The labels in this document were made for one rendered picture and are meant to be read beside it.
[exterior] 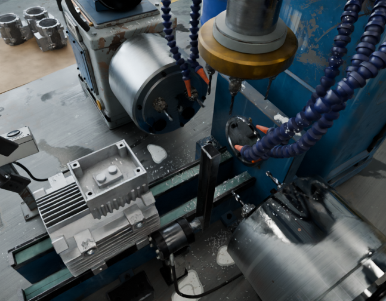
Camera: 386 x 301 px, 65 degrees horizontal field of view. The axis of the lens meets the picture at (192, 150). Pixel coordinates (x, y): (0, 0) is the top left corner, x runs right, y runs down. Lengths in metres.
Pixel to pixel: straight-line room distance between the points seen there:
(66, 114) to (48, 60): 1.64
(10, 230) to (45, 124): 0.42
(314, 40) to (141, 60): 0.43
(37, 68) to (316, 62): 2.36
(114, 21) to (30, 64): 1.94
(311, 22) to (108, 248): 0.63
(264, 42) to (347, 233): 0.34
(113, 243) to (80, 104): 0.76
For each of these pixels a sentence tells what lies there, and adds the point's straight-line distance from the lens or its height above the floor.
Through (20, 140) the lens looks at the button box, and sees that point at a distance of 0.82.
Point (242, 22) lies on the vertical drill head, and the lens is 0.54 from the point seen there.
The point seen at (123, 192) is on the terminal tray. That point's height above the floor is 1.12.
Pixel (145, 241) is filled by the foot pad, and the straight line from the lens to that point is 0.70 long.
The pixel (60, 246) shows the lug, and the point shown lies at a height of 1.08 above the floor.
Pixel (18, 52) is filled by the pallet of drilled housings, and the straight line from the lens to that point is 3.07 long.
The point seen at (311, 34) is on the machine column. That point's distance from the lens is 0.75.
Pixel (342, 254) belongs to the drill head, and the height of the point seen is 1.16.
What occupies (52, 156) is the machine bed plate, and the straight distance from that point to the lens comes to 1.14.
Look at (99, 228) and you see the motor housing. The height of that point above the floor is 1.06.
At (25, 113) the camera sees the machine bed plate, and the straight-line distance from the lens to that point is 1.34.
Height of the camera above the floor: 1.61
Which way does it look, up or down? 49 degrees down
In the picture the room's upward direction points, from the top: 3 degrees clockwise
